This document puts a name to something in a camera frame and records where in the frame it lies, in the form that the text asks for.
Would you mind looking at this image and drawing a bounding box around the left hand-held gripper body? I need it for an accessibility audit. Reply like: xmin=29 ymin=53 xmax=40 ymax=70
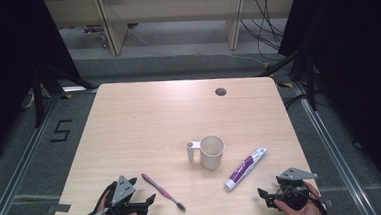
xmin=103 ymin=173 xmax=150 ymax=215

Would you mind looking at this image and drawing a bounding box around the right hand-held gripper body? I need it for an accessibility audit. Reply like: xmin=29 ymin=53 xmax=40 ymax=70
xmin=274 ymin=165 xmax=321 ymax=213

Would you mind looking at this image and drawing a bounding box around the pink purple toothbrush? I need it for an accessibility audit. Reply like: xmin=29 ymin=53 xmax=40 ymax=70
xmin=140 ymin=170 xmax=187 ymax=215

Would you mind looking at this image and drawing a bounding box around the white purple toothpaste tube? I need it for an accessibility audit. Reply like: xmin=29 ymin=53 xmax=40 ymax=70
xmin=221 ymin=146 xmax=272 ymax=193

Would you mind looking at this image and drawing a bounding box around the white cup with handle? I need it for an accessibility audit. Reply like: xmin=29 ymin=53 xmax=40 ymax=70
xmin=185 ymin=133 xmax=227 ymax=173

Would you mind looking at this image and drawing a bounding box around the person's right hand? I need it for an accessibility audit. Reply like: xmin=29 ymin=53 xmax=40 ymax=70
xmin=271 ymin=181 xmax=323 ymax=215

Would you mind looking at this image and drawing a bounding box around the black metal stand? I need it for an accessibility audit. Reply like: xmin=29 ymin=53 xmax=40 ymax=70
xmin=257 ymin=44 xmax=321 ymax=115
xmin=30 ymin=61 xmax=97 ymax=129

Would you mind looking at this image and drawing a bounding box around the dark curtain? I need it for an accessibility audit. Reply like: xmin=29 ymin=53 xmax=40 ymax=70
xmin=274 ymin=0 xmax=381 ymax=215
xmin=0 ymin=0 xmax=87 ymax=167

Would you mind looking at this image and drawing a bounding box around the beige wooden furniture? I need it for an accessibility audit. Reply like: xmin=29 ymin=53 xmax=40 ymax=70
xmin=44 ymin=0 xmax=301 ymax=63

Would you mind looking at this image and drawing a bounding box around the aluminium floor rail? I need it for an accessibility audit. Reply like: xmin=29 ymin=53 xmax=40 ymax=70
xmin=291 ymin=76 xmax=371 ymax=215
xmin=0 ymin=92 xmax=69 ymax=215

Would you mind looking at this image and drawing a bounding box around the white floor cable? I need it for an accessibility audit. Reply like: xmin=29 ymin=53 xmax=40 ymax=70
xmin=223 ymin=50 xmax=268 ymax=68

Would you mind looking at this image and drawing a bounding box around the bundle of black cables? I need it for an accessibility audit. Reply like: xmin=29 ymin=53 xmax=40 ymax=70
xmin=237 ymin=0 xmax=288 ymax=64

